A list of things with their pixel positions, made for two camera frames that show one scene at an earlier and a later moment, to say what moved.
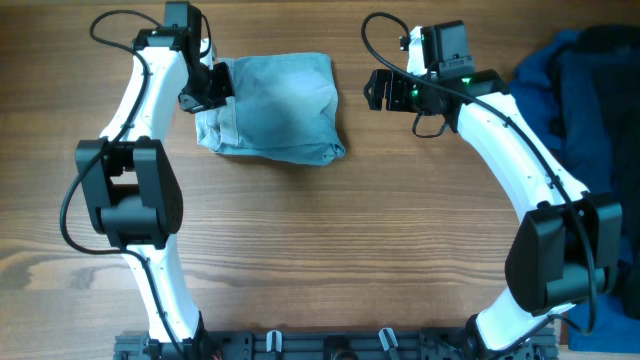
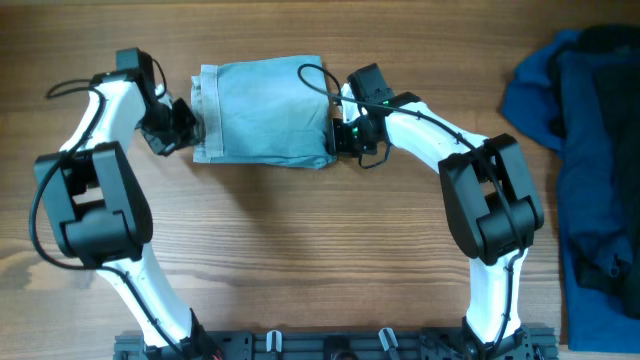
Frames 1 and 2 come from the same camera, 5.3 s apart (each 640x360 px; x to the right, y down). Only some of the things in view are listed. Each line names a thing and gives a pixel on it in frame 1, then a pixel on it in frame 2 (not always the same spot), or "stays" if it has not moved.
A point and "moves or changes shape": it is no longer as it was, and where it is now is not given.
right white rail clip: [388, 338] stays
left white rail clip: [274, 340] stays
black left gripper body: [209, 87] -> [165, 130]
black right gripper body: [403, 96] -> [351, 138]
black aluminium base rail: [485, 343] stays
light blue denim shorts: [285, 108] moves or changes shape
